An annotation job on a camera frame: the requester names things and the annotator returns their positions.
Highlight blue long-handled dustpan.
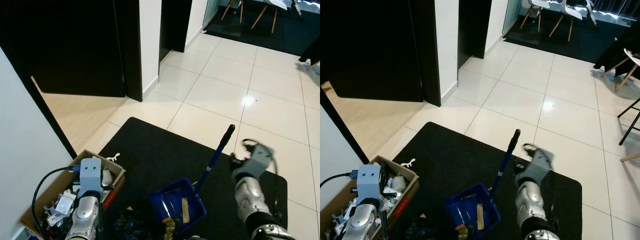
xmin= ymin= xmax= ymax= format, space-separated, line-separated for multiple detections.
xmin=443 ymin=128 xmax=522 ymax=240
xmin=149 ymin=124 xmax=236 ymax=236

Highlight black floor mat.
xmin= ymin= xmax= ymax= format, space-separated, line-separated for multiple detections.
xmin=391 ymin=121 xmax=584 ymax=240
xmin=98 ymin=117 xmax=289 ymax=240

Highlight black metal stool legs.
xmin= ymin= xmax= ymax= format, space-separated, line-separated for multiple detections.
xmin=617 ymin=97 xmax=640 ymax=147

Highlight brown cardboard box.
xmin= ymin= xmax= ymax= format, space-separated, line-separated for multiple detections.
xmin=19 ymin=149 xmax=126 ymax=239
xmin=320 ymin=155 xmax=420 ymax=240

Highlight black cloth on chair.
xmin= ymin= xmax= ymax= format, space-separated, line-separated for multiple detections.
xmin=593 ymin=35 xmax=637 ymax=77
xmin=298 ymin=37 xmax=321 ymax=64

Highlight large dark rug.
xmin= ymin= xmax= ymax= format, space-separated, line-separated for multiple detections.
xmin=204 ymin=4 xmax=321 ymax=57
xmin=503 ymin=6 xmax=640 ymax=65

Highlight white chair wooden legs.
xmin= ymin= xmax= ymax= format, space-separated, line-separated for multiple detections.
xmin=519 ymin=0 xmax=546 ymax=33
xmin=548 ymin=0 xmax=584 ymax=43
xmin=220 ymin=0 xmax=245 ymax=24
xmin=602 ymin=48 xmax=640 ymax=94
xmin=250 ymin=0 xmax=289 ymax=34

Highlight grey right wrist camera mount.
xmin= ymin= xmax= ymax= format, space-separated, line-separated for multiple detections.
xmin=243 ymin=145 xmax=275 ymax=177
xmin=526 ymin=148 xmax=556 ymax=184

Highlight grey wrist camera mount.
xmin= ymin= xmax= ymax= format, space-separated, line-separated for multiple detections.
xmin=243 ymin=145 xmax=275 ymax=177
xmin=79 ymin=158 xmax=104 ymax=194
xmin=526 ymin=148 xmax=556 ymax=184
xmin=356 ymin=163 xmax=384 ymax=200

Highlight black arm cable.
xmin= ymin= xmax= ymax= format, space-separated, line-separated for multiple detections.
xmin=320 ymin=172 xmax=359 ymax=189
xmin=32 ymin=166 xmax=82 ymax=222

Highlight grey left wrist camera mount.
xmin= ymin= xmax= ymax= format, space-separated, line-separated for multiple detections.
xmin=356 ymin=163 xmax=384 ymax=200
xmin=79 ymin=158 xmax=104 ymax=194

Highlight black door frame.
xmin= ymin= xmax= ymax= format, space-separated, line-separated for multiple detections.
xmin=409 ymin=0 xmax=443 ymax=107
xmin=112 ymin=0 xmax=144 ymax=103

